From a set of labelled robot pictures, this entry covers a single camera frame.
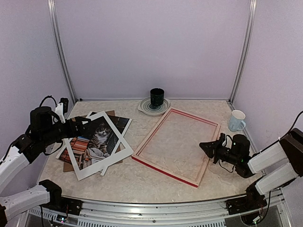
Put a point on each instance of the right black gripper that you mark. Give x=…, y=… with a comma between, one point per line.
x=213, y=147

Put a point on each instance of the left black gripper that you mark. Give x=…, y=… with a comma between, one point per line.
x=79, y=130

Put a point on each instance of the cat photo print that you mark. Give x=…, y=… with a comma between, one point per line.
x=98, y=145

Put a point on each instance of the red wooden picture frame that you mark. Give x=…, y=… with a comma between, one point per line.
x=172, y=146

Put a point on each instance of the white photo mat board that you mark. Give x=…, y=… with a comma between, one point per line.
x=101, y=166

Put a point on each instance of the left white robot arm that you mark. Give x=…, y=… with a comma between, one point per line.
x=14, y=161

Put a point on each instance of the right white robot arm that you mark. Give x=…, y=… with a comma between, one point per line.
x=289, y=148

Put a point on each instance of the light blue mug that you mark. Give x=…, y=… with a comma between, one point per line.
x=237, y=121

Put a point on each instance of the brown cardboard backing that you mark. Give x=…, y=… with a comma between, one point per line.
x=68, y=166

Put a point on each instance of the white striped ceramic plate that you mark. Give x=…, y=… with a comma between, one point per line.
x=146, y=107

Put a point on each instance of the dark green cup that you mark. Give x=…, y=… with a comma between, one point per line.
x=156, y=97

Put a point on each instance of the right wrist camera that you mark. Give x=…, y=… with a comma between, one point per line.
x=222, y=140

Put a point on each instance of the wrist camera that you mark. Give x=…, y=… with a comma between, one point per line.
x=62, y=108
x=222, y=140

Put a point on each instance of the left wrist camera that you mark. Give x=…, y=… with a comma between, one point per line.
x=62, y=108

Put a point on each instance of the aluminium front rail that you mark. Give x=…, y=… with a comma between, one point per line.
x=208, y=213

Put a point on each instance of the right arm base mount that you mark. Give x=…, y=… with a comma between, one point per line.
x=251, y=201

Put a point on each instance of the right aluminium corner post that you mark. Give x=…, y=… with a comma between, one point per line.
x=244, y=51

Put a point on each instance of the aluminium corner post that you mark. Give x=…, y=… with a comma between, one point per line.
x=244, y=51
x=60, y=51

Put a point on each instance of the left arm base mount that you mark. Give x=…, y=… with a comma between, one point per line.
x=64, y=205

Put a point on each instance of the left aluminium corner post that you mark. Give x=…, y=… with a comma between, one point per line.
x=60, y=51

